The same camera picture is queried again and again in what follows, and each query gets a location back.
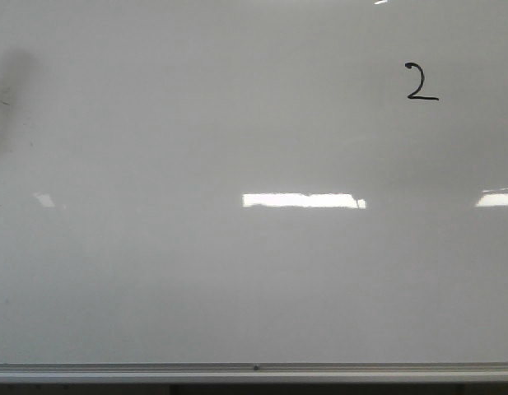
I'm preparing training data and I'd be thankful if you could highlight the white whiteboard surface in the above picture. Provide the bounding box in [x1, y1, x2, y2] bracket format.
[0, 1, 508, 364]

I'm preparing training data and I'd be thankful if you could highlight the aluminium whiteboard tray rail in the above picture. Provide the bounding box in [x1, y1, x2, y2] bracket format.
[0, 362, 508, 385]

